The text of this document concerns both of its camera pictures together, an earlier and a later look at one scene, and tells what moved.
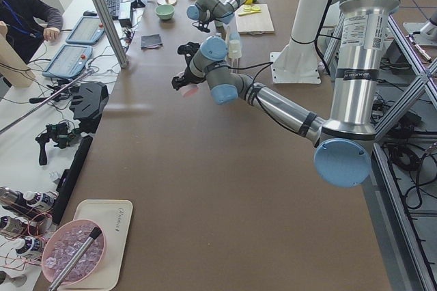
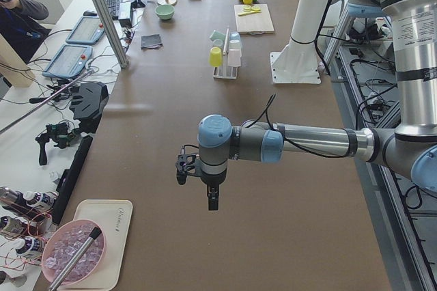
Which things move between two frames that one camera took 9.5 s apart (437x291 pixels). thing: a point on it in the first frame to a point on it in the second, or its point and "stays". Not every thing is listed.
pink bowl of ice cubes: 61,244 stays
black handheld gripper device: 59,132 stays
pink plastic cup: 188,90 to 234,57
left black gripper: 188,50 to 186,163
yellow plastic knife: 249,13 stays
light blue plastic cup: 235,37 stays
